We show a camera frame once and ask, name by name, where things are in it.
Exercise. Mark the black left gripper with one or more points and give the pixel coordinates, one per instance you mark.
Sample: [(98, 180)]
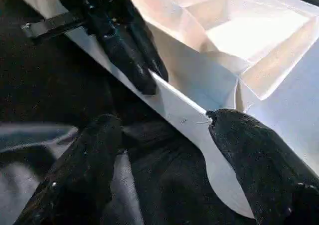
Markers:
[(94, 3)]

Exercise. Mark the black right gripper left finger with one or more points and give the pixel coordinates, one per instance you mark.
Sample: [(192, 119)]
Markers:
[(79, 175)]

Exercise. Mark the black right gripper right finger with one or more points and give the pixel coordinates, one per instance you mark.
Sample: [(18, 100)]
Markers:
[(269, 175)]

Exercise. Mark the white plastic table top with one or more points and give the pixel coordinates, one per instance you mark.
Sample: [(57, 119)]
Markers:
[(224, 35)]

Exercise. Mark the black mat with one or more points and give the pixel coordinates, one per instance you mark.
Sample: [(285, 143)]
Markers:
[(49, 85)]

